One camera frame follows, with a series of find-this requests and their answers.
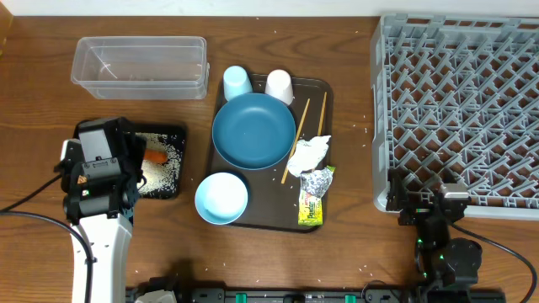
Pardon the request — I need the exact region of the white rice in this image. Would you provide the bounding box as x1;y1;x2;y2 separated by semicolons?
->
137;133;184;199

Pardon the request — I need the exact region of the orange carrot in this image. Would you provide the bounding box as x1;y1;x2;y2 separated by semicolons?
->
144;149;168;164

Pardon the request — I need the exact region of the dark blue plate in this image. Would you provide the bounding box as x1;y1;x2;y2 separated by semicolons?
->
211;93;296;170

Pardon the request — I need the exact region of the left wooden chopstick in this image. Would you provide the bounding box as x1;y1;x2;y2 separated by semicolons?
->
280;98;311;184

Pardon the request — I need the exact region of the clear plastic bin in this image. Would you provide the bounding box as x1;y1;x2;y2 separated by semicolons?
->
71;36;210;100

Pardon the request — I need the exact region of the black waste tray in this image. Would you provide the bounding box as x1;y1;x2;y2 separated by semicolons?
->
73;125;185;211

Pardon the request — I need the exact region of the grey dishwasher rack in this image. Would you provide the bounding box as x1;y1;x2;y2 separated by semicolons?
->
371;13;538;221

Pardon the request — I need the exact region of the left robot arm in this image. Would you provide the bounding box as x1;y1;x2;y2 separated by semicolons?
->
56;136;146;302

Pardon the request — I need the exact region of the dark brown serving tray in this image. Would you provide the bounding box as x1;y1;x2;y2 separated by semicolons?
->
207;77;334;233

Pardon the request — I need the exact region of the green foil snack wrapper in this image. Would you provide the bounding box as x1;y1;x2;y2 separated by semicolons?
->
298;166;335;226

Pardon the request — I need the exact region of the light blue cup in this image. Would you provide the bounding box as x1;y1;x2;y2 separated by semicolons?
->
223;66;253;101

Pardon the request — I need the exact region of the light blue bowl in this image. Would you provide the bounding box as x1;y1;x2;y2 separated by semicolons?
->
195;173;248;225

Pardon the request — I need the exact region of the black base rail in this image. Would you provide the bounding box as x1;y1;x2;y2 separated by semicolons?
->
125;278;506;303

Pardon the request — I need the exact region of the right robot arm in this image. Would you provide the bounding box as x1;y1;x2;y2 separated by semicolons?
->
386;169;483;302

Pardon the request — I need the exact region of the white cup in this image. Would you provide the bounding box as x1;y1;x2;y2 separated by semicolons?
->
264;69;294;105

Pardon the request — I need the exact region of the crumpled white napkin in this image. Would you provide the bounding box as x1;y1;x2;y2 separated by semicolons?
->
286;136;331;177

